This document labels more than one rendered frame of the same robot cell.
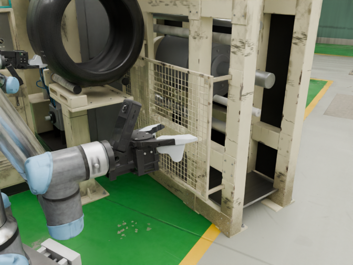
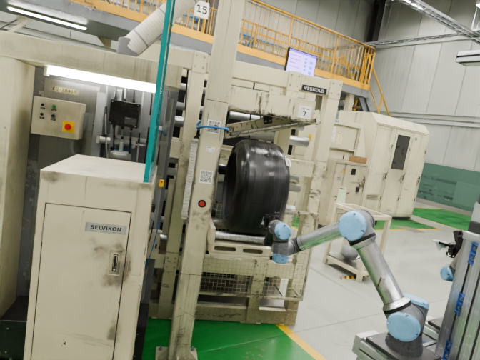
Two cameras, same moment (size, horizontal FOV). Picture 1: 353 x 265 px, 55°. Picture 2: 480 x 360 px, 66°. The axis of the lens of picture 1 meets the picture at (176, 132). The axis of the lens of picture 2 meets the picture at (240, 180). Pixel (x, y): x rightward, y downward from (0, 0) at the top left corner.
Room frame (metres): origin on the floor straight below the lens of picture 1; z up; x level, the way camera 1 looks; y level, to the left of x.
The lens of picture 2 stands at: (1.00, 2.57, 1.53)
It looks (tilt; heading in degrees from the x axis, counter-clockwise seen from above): 8 degrees down; 295
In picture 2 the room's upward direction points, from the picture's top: 9 degrees clockwise
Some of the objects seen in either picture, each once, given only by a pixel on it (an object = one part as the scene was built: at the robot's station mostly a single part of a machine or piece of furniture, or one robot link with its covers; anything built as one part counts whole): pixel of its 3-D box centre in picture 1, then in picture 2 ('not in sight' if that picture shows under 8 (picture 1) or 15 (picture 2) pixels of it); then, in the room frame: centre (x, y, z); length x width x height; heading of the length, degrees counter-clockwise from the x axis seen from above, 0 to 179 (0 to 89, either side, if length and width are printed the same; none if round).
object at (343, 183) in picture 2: not in sight; (335, 193); (2.24, -4.43, 0.62); 0.91 x 0.58 x 1.25; 58
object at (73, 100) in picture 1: (66, 94); (239, 247); (1.83, 0.61, 0.83); 0.36 x 0.09 x 0.06; 37
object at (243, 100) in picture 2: not in sight; (266, 105); (1.99, 0.19, 1.71); 0.61 x 0.25 x 0.15; 37
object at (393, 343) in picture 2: not in sight; (406, 336); (0.89, 0.86, 0.77); 0.15 x 0.15 x 0.10
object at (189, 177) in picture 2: not in sight; (190, 178); (2.16, 0.75, 1.19); 0.05 x 0.04 x 0.48; 127
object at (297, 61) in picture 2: not in sight; (299, 69); (2.98, -3.31, 2.60); 0.60 x 0.05 x 0.55; 58
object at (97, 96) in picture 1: (91, 96); (234, 246); (1.91, 0.50, 0.80); 0.37 x 0.36 x 0.02; 127
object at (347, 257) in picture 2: not in sight; (355, 241); (1.47, -2.12, 0.40); 0.60 x 0.35 x 0.80; 148
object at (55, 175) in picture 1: (56, 171); not in sight; (0.60, 0.24, 1.04); 0.11 x 0.08 x 0.09; 122
